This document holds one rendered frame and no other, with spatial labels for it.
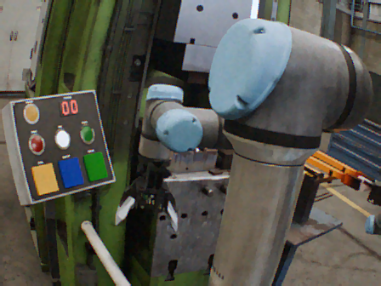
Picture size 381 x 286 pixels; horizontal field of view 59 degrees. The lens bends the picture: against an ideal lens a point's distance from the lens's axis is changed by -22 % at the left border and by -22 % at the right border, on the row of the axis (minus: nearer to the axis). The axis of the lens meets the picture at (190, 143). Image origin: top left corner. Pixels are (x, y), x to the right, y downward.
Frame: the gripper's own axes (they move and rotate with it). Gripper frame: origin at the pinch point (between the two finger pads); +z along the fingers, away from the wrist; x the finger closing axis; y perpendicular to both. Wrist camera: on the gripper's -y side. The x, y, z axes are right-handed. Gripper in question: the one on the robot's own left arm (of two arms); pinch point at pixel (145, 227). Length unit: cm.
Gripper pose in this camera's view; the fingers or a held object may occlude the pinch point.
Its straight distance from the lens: 102.1
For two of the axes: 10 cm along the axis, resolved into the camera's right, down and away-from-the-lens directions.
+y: 1.7, 3.1, -9.3
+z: -1.6, 9.4, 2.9
